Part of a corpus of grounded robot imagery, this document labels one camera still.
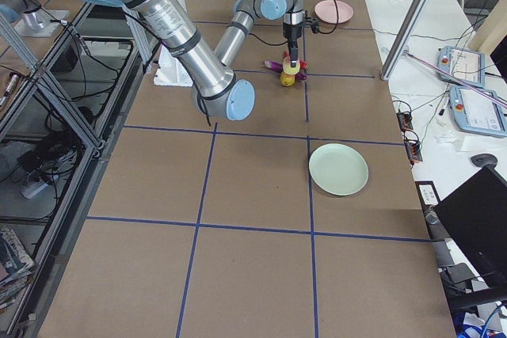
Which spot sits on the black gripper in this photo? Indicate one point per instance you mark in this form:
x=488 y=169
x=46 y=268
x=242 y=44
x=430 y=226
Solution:
x=291 y=33

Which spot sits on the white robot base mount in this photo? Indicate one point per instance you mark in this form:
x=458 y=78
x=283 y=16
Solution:
x=170 y=71

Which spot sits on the red chili pepper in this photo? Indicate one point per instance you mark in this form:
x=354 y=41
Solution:
x=287 y=54

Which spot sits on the stack of magazines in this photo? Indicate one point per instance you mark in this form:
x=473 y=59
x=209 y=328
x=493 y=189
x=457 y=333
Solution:
x=16 y=267

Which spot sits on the red yellow pomegranate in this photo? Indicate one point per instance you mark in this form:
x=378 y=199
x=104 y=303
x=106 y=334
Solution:
x=287 y=80

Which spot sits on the orange circuit board lower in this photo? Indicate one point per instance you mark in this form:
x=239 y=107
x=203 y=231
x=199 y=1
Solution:
x=413 y=150

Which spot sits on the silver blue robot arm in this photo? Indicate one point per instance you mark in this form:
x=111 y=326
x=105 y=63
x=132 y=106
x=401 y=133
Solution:
x=217 y=91
x=245 y=37

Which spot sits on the purple eggplant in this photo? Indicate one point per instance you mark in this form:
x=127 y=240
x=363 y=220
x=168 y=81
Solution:
x=277 y=67

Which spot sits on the white power strip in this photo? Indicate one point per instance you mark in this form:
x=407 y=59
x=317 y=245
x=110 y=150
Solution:
x=33 y=188

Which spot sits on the orange circuit board upper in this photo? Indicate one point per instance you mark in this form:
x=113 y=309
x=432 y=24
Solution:
x=405 y=121

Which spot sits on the upper teach pendant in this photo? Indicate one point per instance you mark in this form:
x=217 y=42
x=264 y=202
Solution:
x=466 y=65

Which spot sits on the orange circuit board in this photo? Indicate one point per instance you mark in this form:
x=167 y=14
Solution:
x=405 y=121
x=413 y=150

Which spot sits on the pink round plate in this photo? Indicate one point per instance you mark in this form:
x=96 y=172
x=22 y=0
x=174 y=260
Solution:
x=333 y=12

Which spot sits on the teach pendant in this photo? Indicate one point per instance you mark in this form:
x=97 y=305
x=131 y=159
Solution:
x=476 y=112
x=466 y=65

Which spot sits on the black computer mouse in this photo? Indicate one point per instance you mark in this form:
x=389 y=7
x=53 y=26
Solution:
x=484 y=159

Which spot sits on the pink yellow peach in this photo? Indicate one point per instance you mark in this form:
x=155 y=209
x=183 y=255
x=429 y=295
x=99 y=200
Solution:
x=290 y=67

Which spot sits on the light green round plate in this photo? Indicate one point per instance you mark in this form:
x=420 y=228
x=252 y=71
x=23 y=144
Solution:
x=338 y=169

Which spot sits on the white label card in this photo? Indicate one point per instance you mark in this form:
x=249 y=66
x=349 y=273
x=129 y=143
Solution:
x=427 y=193

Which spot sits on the aluminium frame post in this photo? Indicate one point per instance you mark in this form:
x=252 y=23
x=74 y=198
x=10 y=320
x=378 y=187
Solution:
x=402 y=38

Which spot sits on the black monitor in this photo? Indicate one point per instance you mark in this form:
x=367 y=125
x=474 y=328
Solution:
x=474 y=216

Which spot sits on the aluminium side frame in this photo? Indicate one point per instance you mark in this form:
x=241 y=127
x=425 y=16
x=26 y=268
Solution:
x=80 y=79

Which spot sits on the lower teach pendant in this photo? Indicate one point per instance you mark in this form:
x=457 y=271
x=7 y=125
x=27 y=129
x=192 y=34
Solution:
x=476 y=112

